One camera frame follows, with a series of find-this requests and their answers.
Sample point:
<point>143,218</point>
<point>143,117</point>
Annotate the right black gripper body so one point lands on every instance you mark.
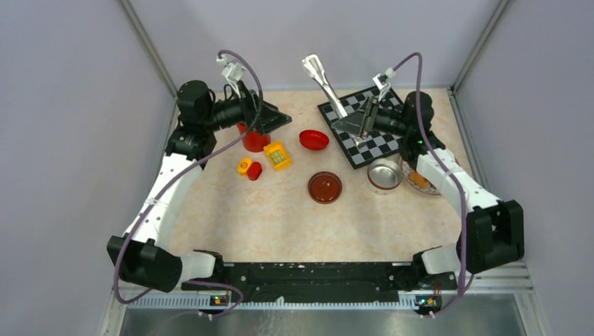
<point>370,110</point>

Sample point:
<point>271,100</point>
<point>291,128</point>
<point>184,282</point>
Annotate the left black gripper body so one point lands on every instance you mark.
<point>249,116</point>

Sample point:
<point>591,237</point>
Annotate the silver metal tongs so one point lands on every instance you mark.
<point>314,67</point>

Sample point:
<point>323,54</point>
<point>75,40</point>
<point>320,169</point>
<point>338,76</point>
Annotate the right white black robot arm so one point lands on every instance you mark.
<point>492,230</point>

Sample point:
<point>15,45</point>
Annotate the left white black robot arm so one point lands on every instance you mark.
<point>140,255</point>

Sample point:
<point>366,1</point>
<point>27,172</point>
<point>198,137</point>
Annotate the steel lunch box bowl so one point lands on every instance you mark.
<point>384,176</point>

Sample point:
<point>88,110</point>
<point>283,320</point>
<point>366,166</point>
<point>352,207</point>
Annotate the red cylindrical cup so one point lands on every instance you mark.
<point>255,142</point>

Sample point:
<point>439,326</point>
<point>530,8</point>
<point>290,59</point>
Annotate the black white chessboard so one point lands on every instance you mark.
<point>371,139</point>

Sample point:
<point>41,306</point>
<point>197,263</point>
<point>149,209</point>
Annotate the yellow toy tray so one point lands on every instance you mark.
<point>278,155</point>

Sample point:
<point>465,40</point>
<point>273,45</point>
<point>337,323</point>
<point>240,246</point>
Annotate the red oval dish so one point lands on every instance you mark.
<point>313,140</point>

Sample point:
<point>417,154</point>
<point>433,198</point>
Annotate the yellow toy block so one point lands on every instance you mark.
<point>244,165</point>

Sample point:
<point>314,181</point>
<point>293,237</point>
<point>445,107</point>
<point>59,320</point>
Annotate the red toy block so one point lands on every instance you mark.
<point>254,171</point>

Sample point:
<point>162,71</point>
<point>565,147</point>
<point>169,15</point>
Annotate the patterned round plate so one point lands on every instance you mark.
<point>407,169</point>

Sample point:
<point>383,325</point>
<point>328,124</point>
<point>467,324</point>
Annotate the brown round lid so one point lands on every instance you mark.
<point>324,187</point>

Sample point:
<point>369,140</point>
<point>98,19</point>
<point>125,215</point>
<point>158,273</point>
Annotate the orange fried food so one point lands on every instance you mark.
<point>418,180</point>

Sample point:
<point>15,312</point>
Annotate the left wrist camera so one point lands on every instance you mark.
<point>232,72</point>

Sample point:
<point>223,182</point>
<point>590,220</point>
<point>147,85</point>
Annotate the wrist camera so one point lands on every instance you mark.
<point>232,72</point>
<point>382,83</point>

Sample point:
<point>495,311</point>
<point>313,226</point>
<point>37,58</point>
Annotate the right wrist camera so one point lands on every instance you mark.
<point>382,83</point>

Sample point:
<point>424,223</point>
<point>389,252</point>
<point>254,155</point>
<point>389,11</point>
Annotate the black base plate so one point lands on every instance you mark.
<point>324,282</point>

